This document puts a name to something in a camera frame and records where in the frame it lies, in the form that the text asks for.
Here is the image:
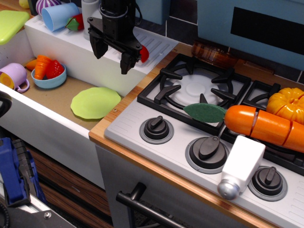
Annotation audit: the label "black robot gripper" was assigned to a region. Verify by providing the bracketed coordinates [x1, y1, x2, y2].
[87, 0, 142, 75]

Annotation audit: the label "light green toy plate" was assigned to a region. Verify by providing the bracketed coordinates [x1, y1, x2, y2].
[70, 87, 121, 119]

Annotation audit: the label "red toy pepper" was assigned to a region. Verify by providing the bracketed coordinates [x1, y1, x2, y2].
[65, 14, 84, 31]

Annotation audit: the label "grey toy faucet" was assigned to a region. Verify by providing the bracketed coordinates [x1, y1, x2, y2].
[81, 0, 101, 40]

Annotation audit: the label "red toy strawberry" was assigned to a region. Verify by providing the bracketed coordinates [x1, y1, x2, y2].
[46, 60, 64, 79]

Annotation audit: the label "white toy sink basin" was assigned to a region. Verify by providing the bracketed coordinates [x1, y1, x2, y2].
[0, 16, 177, 187]

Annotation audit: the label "light blue toy cup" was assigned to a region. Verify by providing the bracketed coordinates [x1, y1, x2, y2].
[41, 3, 80, 32]

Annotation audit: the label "orange toy carrot piece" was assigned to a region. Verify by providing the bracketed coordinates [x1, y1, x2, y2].
[34, 55, 52, 80]

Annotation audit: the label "light blue toy bowl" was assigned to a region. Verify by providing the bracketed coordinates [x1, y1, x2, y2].
[31, 64, 67, 89]

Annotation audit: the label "small orange toy piece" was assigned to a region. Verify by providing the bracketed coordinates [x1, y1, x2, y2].
[25, 59, 37, 71]

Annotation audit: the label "purple striped toy vegetable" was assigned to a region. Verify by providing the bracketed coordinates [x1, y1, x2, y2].
[36, 0, 62, 15]

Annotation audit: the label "left black stove knob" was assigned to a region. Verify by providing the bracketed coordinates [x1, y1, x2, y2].
[139, 115, 174, 144]

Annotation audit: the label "black stove knob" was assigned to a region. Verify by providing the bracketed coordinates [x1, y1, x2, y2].
[185, 136, 229, 174]
[248, 166, 288, 202]
[139, 115, 174, 144]

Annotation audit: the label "black left burner grate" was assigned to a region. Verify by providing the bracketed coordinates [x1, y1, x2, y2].
[137, 54, 251, 135]

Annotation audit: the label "black burner grate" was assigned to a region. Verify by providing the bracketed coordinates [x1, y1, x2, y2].
[220, 80, 304, 177]
[137, 54, 251, 135]

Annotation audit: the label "yellow toy fruit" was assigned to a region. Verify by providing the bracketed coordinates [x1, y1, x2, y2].
[19, 0, 29, 10]

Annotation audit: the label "purple toy mug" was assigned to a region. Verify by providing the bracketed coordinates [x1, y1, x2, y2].
[0, 63, 30, 93]

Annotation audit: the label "lime green cutting board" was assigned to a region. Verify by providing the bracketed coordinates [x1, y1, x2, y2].
[0, 10, 30, 45]

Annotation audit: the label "brown glass pot lid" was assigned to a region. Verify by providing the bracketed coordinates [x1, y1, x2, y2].
[191, 40, 238, 69]

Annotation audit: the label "green felt carrot leaf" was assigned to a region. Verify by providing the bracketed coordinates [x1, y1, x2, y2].
[183, 103, 226, 123]

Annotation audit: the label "middle black stove knob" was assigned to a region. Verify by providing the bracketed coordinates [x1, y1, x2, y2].
[185, 136, 229, 174]

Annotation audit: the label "light blue toy microwave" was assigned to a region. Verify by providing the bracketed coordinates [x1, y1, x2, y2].
[197, 0, 304, 70]

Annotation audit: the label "blue clamp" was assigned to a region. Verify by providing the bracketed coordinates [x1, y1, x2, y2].
[0, 137, 47, 207]

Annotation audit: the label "white toy salt shaker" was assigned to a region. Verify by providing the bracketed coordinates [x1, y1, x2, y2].
[217, 135, 266, 200]

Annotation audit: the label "large orange toy carrot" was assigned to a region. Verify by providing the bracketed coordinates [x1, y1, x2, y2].
[224, 105, 304, 153]

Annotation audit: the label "orange toy pumpkin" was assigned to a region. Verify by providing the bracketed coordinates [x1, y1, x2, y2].
[266, 88, 304, 124]

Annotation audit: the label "right black stove knob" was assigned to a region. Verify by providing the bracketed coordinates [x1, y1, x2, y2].
[248, 166, 288, 202]

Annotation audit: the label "black right burner grate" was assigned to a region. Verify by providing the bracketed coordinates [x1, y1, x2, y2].
[220, 80, 304, 177]

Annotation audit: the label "black cable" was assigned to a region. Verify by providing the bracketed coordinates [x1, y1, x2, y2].
[0, 91, 12, 118]

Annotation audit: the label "black oven door handle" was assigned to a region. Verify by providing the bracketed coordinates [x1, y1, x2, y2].
[116, 182, 185, 228]

